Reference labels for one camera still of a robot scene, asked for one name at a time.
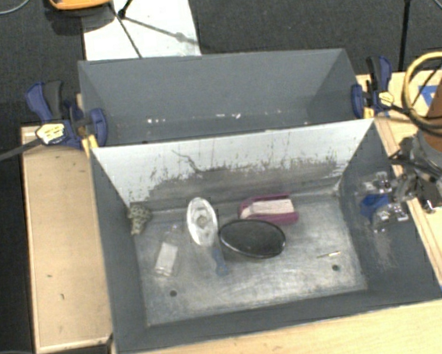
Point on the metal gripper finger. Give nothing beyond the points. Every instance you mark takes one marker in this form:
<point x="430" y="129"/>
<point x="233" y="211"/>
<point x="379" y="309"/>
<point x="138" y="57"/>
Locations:
<point x="392" y="215"/>
<point x="381" y="185"/>

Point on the blue plastic piece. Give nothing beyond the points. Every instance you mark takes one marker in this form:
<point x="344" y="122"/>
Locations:
<point x="369" y="205"/>

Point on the small brass pin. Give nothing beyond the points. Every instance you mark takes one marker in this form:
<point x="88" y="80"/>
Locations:
<point x="328" y="255"/>

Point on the purple and white box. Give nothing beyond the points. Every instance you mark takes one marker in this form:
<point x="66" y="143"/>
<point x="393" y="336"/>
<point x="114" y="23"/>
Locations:
<point x="268" y="209"/>

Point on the black oval dish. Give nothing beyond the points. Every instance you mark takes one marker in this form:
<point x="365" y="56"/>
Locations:
<point x="252" y="239"/>

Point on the grey metal bin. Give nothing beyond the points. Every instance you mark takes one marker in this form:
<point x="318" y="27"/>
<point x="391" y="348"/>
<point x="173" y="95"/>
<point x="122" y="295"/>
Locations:
<point x="256" y="286"/>

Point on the blue small tool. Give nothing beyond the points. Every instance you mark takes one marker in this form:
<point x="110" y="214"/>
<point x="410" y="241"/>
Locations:
<point x="219" y="262"/>

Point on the clear glass bottle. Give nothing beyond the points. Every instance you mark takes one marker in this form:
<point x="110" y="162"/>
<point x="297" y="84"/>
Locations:
<point x="167" y="256"/>

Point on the pale wood board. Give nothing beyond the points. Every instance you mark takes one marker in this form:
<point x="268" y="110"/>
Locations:
<point x="64" y="236"/>

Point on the black cylinder on white bracket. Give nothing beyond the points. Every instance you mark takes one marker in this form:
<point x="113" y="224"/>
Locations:
<point x="432" y="199"/>

